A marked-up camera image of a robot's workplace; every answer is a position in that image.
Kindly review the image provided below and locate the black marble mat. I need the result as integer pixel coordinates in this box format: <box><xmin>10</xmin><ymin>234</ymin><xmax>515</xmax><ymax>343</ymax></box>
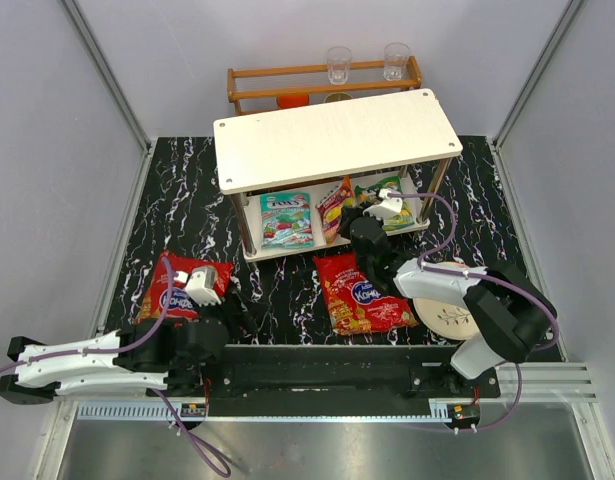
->
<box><xmin>102</xmin><ymin>136</ymin><xmax>527</xmax><ymax>345</ymax></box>

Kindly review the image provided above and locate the orange round object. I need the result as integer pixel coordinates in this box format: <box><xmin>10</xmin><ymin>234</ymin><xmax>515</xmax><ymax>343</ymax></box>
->
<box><xmin>276</xmin><ymin>94</ymin><xmax>310</xmax><ymax>109</ymax></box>

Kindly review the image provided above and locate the olive round lid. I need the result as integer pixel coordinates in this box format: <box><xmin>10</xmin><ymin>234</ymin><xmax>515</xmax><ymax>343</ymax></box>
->
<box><xmin>323</xmin><ymin>92</ymin><xmax>353</xmax><ymax>103</ymax></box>

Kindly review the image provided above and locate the red konfety candy bag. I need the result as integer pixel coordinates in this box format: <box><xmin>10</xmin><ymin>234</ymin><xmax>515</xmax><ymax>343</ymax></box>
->
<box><xmin>313</xmin><ymin>253</ymin><xmax>418</xmax><ymax>335</ymax></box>
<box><xmin>135</xmin><ymin>250</ymin><xmax>234</xmax><ymax>324</ymax></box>

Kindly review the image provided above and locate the left red Konfety candy bag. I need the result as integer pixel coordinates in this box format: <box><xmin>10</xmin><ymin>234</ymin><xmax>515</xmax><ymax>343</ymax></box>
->
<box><xmin>135</xmin><ymin>250</ymin><xmax>234</xmax><ymax>324</ymax></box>

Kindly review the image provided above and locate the orange Fox's candy bag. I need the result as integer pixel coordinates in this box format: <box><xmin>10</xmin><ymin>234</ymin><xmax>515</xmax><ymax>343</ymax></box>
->
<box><xmin>316</xmin><ymin>176</ymin><xmax>356</xmax><ymax>245</ymax></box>

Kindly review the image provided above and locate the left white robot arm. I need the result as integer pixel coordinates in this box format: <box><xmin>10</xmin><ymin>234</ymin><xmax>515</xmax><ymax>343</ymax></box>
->
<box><xmin>0</xmin><ymin>287</ymin><xmax>265</xmax><ymax>405</ymax></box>

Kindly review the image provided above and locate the right clear drinking glass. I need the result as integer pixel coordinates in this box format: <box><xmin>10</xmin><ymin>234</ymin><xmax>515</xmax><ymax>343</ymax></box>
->
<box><xmin>383</xmin><ymin>42</ymin><xmax>410</xmax><ymax>81</ymax></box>

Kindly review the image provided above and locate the right red Konfety candy bag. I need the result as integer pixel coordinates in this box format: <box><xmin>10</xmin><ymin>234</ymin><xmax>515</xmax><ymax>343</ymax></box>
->
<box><xmin>313</xmin><ymin>253</ymin><xmax>418</xmax><ymax>335</ymax></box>

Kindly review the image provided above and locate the clear drinking glass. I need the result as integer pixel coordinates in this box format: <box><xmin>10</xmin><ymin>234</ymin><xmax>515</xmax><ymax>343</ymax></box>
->
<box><xmin>383</xmin><ymin>42</ymin><xmax>410</xmax><ymax>81</ymax></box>
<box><xmin>327</xmin><ymin>46</ymin><xmax>352</xmax><ymax>86</ymax></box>

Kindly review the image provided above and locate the left clear drinking glass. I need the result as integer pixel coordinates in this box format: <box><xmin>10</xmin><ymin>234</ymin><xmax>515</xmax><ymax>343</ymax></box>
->
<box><xmin>327</xmin><ymin>46</ymin><xmax>352</xmax><ymax>86</ymax></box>

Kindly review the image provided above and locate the teal Fox's mint candy bag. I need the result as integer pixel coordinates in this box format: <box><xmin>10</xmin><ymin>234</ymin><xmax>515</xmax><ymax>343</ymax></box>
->
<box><xmin>260</xmin><ymin>192</ymin><xmax>314</xmax><ymax>249</ymax></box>

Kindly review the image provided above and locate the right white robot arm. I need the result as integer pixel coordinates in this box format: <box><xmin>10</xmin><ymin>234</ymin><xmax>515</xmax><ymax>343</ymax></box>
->
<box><xmin>339</xmin><ymin>189</ymin><xmax>559</xmax><ymax>380</ymax></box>

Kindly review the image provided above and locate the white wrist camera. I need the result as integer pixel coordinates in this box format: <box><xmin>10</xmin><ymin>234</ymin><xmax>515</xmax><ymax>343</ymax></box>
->
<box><xmin>367</xmin><ymin>188</ymin><xmax>403</xmax><ymax>220</ymax></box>
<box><xmin>174</xmin><ymin>266</ymin><xmax>223</xmax><ymax>307</ymax></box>

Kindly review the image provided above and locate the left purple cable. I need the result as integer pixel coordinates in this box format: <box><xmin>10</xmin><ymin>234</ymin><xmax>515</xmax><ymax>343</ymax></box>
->
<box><xmin>0</xmin><ymin>257</ymin><xmax>233</xmax><ymax>477</ymax></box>

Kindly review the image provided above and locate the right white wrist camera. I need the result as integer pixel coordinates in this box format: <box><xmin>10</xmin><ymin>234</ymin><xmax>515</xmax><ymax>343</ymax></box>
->
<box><xmin>367</xmin><ymin>188</ymin><xmax>403</xmax><ymax>220</ymax></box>

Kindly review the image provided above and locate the brown wooden rack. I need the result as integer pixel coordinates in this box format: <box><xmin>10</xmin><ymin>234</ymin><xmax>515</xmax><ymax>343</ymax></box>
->
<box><xmin>226</xmin><ymin>56</ymin><xmax>423</xmax><ymax>116</ymax></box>

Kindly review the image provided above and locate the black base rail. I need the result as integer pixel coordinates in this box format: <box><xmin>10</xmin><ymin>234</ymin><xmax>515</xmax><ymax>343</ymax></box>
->
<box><xmin>146</xmin><ymin>344</ymin><xmax>501</xmax><ymax>416</ymax></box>

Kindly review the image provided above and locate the cream floral plate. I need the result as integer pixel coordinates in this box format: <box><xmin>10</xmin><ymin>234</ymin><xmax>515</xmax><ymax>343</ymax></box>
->
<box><xmin>408</xmin><ymin>262</ymin><xmax>479</xmax><ymax>341</ymax></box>

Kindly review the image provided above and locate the white two-tier shelf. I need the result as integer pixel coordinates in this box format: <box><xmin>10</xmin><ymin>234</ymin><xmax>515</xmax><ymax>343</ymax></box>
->
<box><xmin>213</xmin><ymin>89</ymin><xmax>463</xmax><ymax>262</ymax></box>

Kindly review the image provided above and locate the green yellow Fox's candy bag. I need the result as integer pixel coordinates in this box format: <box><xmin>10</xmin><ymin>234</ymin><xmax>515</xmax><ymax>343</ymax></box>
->
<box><xmin>354</xmin><ymin>176</ymin><xmax>416</xmax><ymax>232</ymax></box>

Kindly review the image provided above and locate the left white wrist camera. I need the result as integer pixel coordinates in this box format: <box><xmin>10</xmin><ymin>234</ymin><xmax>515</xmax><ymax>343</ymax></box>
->
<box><xmin>174</xmin><ymin>266</ymin><xmax>223</xmax><ymax>307</ymax></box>

